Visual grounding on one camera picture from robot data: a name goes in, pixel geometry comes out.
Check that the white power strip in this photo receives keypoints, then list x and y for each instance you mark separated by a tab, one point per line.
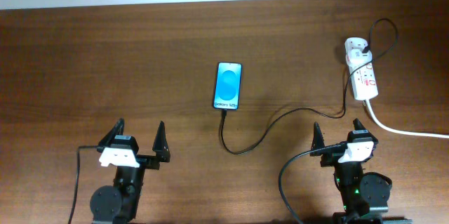
363	80

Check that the white USB charger plug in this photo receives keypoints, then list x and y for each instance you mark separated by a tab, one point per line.
356	57

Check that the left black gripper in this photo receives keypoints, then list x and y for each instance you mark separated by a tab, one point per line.
149	161

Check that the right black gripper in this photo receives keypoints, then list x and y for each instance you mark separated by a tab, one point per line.
327	159

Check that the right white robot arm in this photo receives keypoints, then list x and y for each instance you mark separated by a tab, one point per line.
364	195

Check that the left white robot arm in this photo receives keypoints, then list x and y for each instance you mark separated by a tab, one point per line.
118	203

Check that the blue Galaxy smartphone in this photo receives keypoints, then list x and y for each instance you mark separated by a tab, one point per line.
227	86

